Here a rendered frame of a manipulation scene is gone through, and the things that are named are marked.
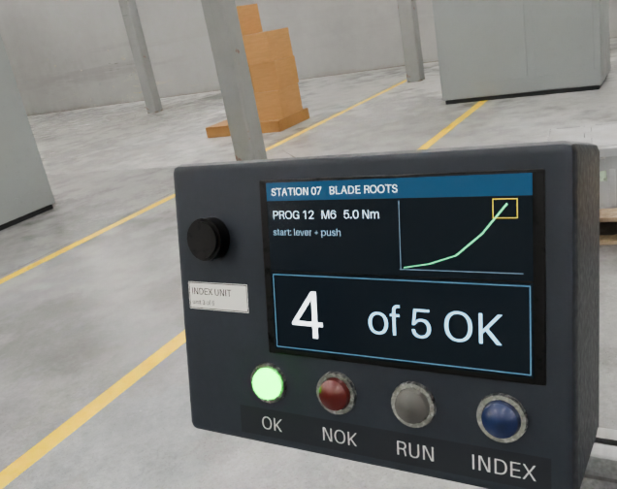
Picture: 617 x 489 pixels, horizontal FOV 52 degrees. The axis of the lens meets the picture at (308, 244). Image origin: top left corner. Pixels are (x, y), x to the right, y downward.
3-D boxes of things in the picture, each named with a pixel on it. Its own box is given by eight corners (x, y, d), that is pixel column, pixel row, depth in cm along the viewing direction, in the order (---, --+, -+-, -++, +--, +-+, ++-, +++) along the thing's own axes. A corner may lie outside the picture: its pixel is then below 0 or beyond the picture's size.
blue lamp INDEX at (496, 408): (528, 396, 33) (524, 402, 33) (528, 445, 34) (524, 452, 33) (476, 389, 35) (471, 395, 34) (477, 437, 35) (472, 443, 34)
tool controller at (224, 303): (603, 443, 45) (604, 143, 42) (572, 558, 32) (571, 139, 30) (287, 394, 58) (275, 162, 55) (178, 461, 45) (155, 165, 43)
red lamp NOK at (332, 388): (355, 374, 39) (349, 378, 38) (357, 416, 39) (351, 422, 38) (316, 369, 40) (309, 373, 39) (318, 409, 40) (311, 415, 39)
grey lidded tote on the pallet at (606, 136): (628, 175, 369) (627, 118, 358) (636, 209, 317) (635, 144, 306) (551, 180, 386) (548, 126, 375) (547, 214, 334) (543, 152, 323)
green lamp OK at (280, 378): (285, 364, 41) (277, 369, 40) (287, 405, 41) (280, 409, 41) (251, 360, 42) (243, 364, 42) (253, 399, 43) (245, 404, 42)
